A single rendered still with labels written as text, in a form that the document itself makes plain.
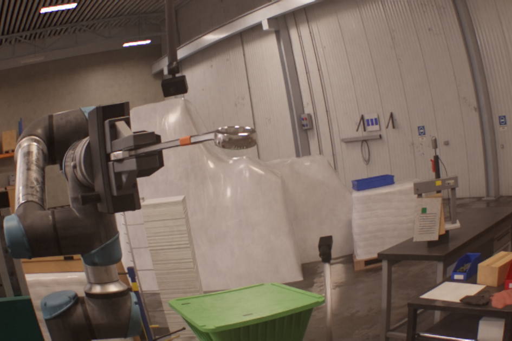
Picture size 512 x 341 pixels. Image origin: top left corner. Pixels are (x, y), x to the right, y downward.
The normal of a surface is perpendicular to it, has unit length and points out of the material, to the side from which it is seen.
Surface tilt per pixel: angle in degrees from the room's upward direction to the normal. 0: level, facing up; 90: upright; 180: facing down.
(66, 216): 48
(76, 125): 73
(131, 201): 90
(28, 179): 27
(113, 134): 90
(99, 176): 90
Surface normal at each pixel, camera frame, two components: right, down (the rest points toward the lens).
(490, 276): -0.93, 0.14
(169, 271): 0.04, 0.03
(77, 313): 0.23, -0.54
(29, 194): 0.11, -0.90
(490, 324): -0.79, 0.13
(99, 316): 0.29, -0.30
